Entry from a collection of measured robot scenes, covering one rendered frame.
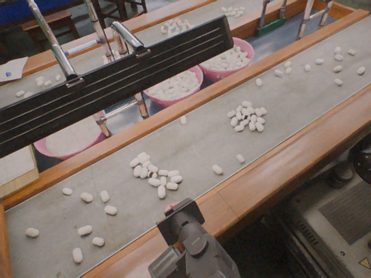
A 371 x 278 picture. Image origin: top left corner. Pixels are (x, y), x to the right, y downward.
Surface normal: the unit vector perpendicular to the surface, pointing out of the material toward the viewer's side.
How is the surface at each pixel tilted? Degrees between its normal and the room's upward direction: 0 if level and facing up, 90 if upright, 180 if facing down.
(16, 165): 0
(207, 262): 47
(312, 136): 0
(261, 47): 0
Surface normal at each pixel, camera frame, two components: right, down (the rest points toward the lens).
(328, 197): -0.08, -0.59
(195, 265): -0.59, -0.78
